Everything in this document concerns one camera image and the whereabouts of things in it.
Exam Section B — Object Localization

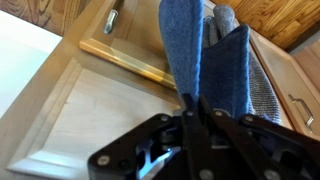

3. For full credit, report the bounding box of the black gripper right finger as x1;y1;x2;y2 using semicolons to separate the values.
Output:
199;95;320;180

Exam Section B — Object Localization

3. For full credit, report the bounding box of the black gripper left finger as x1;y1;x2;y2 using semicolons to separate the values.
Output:
88;94;209;180

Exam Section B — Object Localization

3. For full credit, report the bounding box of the blue cloth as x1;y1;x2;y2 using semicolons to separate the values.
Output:
158;0;251;121

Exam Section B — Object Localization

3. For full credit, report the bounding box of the wooden cabinet door under drawer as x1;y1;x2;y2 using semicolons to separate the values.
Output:
6;56;183;180

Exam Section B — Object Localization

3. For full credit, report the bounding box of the grey knit cloth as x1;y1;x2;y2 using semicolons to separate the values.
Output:
201;3;283;125

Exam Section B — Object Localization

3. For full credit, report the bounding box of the wooden neighbouring cabinet door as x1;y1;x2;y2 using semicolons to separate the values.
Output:
249;29;320;142

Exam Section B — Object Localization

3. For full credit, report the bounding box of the metal neighbouring door handle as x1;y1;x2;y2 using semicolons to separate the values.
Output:
287;93;315;135

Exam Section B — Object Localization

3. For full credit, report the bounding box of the wooden base cabinet frame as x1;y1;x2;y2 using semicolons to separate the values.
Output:
0;0;294;180

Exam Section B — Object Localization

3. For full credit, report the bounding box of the metal drawer handle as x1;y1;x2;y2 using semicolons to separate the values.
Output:
102;8;120;36

